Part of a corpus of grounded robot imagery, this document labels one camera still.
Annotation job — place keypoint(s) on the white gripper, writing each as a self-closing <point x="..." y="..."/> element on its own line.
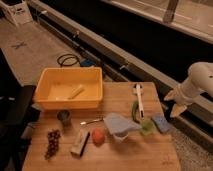
<point x="183" y="95"/>

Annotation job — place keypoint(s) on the orange fruit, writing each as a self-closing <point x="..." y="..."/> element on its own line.
<point x="98" y="136"/>

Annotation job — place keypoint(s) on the blue sponge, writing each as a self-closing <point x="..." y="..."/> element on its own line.
<point x="161" y="123"/>

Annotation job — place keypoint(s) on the green pepper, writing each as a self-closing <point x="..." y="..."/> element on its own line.
<point x="134" y="109"/>

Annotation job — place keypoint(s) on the blue object on floor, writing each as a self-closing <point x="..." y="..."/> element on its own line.
<point x="87" y="63"/>

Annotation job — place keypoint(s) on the metal spoon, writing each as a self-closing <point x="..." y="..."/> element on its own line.
<point x="91" y="121"/>

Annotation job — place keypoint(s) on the yellow plastic bin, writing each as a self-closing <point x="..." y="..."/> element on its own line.
<point x="56" y="84"/>

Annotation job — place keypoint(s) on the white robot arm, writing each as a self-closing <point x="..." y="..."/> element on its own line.
<point x="199" y="80"/>

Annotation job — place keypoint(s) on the clear plastic cup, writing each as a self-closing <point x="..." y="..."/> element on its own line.
<point x="120" y="136"/>

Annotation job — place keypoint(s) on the white handled brush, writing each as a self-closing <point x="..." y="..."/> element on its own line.
<point x="137" y="89"/>

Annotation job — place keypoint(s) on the white cardboard box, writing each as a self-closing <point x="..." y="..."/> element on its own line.
<point x="18" y="14"/>

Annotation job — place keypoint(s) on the black chair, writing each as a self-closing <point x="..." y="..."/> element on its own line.
<point x="16" y="112"/>

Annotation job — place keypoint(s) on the bunch of dark grapes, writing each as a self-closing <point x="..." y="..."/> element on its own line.
<point x="53" y="143"/>

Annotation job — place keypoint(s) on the small metal cup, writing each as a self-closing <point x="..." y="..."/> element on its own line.
<point x="64" y="117"/>

